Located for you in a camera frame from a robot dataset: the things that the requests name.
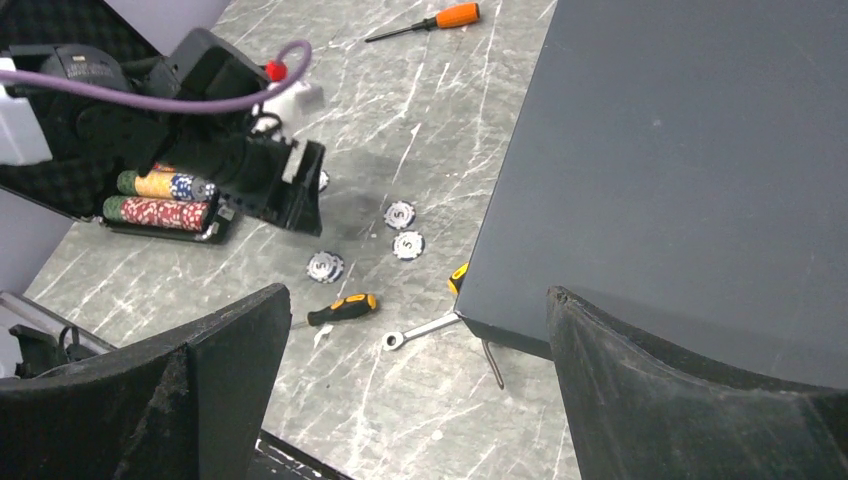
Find white poker chip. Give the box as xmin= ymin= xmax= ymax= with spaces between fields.
xmin=319 ymin=170 xmax=330 ymax=192
xmin=306 ymin=251 xmax=345 ymax=284
xmin=383 ymin=200 xmax=417 ymax=231
xmin=392 ymin=230 xmax=426 ymax=261

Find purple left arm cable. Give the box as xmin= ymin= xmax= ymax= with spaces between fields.
xmin=0 ymin=39 xmax=313 ymax=116

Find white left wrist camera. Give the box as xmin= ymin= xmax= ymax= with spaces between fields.
xmin=251 ymin=80 xmax=325 ymax=141

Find dark metal clamp tool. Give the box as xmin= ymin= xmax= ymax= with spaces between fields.
xmin=481 ymin=339 xmax=505 ymax=390

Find orange handled screwdriver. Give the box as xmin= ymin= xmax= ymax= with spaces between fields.
xmin=364 ymin=2 xmax=481 ymax=43

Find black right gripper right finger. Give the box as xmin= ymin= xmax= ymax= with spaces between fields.
xmin=547 ymin=286 xmax=847 ymax=479

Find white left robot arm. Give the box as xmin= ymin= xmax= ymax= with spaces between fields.
xmin=1 ymin=28 xmax=327 ymax=243

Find silver ratchet wrench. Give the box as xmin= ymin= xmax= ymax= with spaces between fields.
xmin=382 ymin=312 xmax=461 ymax=351

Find black yellow short screwdriver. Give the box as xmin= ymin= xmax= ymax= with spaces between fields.
xmin=292 ymin=293 xmax=378 ymax=329

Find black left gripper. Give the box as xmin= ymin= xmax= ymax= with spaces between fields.
xmin=158 ymin=131 xmax=326 ymax=237

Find black poker chip case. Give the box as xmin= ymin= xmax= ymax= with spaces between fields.
xmin=1 ymin=1 xmax=227 ymax=237

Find dark grey rack unit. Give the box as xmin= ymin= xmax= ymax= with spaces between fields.
xmin=456 ymin=1 xmax=847 ymax=388

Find black yellow long screwdriver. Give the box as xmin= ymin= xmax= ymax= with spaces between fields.
xmin=448 ymin=262 xmax=469 ymax=295

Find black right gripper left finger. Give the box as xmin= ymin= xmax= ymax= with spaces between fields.
xmin=0 ymin=282 xmax=293 ymax=480

